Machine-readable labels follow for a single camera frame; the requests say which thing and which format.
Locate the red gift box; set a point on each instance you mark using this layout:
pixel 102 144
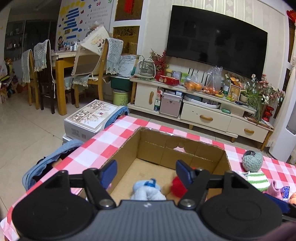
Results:
pixel 167 80

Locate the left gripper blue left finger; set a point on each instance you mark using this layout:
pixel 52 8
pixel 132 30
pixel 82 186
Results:
pixel 107 173

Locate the cardboard milk carton box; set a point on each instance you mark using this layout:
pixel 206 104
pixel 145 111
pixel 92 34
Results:
pixel 150 154

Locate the red white checkered tablecloth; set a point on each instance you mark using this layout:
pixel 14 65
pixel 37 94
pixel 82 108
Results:
pixel 96 151

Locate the green white striped cloth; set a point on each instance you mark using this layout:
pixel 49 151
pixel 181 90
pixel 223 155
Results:
pixel 257 179

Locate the white air conditioner tower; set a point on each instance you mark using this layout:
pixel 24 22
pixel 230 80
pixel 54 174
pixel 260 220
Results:
pixel 282 141

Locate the cream tv cabinet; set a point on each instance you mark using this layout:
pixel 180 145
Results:
pixel 201 110

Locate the grey-green crochet heart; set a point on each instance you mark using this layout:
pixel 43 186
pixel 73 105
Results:
pixel 252 161

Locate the blue fabric bag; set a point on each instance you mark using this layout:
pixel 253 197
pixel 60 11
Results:
pixel 44 165

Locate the white printed carton box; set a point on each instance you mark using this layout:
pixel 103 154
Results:
pixel 88 121

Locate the light blue fluffy plush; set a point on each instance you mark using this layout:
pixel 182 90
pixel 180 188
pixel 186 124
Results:
pixel 147 190

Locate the clear plastic bag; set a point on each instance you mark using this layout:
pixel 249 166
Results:
pixel 213 83

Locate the bag of oranges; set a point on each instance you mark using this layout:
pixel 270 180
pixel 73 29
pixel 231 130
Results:
pixel 193 86

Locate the red berry branch decoration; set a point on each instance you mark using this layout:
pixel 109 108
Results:
pixel 160 61

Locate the red lantern vase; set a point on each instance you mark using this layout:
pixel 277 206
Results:
pixel 267 114

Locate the pink storage box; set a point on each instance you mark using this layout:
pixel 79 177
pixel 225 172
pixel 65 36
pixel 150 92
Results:
pixel 170 104

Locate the red chinese knot decoration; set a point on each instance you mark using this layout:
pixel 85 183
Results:
pixel 128 6

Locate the black flat television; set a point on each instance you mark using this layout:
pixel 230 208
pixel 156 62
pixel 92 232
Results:
pixel 218 40

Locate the wooden chair with lace cover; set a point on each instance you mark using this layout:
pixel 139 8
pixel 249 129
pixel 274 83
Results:
pixel 97 57

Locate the colourful wall poster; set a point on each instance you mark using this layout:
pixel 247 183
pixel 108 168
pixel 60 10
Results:
pixel 77 16

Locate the pink knitted sock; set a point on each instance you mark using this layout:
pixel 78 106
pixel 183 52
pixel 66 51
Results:
pixel 274 191

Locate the framed picture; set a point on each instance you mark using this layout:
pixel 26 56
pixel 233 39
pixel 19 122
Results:
pixel 234 93

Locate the potted flower plant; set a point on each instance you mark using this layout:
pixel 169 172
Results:
pixel 261 94

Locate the green trash bin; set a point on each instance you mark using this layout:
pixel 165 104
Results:
pixel 120 97

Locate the strawberry hat plush toy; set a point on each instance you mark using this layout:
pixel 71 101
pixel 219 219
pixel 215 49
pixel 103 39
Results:
pixel 177 187

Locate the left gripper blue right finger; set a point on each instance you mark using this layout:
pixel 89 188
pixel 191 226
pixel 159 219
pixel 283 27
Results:
pixel 185 173

